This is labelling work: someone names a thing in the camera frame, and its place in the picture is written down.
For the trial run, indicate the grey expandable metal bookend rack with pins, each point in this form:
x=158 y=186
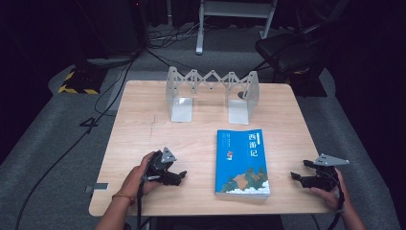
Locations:
x=182 y=108

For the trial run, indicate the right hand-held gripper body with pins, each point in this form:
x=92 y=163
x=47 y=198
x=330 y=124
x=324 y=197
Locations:
x=327 y=179

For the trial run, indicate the blue book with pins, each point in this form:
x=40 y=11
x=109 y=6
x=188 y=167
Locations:
x=242 y=163

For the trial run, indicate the white metal stand frame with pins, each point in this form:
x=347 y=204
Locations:
x=234 y=9

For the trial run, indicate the black equipment stand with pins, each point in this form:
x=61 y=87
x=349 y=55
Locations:
x=111 y=28

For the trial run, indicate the person's left hand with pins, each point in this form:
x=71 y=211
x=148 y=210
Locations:
x=135 y=180

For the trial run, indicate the yellow black striped base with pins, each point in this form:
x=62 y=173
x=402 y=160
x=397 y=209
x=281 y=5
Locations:
x=81 y=81

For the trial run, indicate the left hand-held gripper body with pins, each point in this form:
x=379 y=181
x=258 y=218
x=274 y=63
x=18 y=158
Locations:
x=158 y=166

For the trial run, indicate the person's right hand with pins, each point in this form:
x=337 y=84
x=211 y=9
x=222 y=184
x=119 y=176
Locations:
x=333 y=199

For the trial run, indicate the black chair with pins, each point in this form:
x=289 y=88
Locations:
x=287 y=52

